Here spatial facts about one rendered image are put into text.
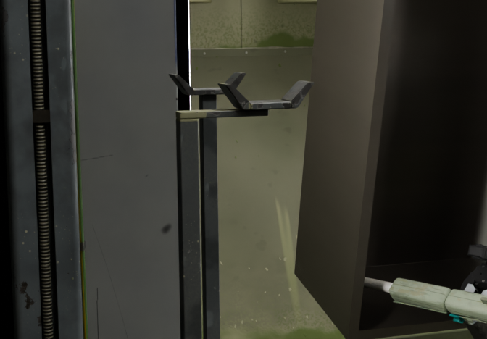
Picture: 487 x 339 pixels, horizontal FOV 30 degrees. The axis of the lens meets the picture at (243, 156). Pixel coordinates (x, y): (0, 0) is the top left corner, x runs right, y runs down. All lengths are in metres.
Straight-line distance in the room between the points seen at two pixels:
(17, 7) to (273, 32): 2.60
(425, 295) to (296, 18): 1.57
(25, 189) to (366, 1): 1.23
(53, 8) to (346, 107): 1.28
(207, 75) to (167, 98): 1.91
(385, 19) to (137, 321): 0.83
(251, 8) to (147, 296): 2.08
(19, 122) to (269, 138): 2.41
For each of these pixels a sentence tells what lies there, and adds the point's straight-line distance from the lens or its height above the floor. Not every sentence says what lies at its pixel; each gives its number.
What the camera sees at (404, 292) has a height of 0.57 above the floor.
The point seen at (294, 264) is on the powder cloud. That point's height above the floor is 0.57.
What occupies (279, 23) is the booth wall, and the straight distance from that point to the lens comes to 3.37.
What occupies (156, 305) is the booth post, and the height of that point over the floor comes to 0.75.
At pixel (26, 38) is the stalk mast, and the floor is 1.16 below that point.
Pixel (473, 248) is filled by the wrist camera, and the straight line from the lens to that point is 2.07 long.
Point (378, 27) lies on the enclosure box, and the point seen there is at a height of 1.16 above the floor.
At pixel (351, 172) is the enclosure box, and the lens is 2.01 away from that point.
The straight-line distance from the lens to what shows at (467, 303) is 2.03.
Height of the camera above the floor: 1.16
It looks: 8 degrees down
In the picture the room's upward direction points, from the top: 1 degrees counter-clockwise
